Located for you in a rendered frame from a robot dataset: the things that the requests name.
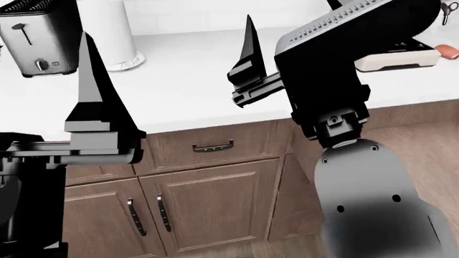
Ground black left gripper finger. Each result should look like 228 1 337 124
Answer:
64 31 147 165

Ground closed wooden drawer front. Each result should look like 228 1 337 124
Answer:
144 120 292 173
65 163 138 186

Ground open wooden drawer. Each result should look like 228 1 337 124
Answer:
275 99 459 216

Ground white tray with black top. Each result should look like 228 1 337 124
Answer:
354 37 440 73

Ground white paper towel roll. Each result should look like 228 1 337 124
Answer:
93 0 147 72

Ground wooden cabinet door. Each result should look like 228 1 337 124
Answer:
62 174 170 258
137 158 285 249

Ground silver toaster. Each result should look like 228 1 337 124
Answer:
0 0 85 80

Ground metal scissors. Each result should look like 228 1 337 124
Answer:
440 0 454 27

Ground pink sausage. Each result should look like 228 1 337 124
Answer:
435 43 459 60

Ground black drawer handle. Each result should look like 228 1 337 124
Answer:
191 139 235 153

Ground black cabinet door handle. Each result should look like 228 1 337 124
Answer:
155 193 173 233
126 198 148 238

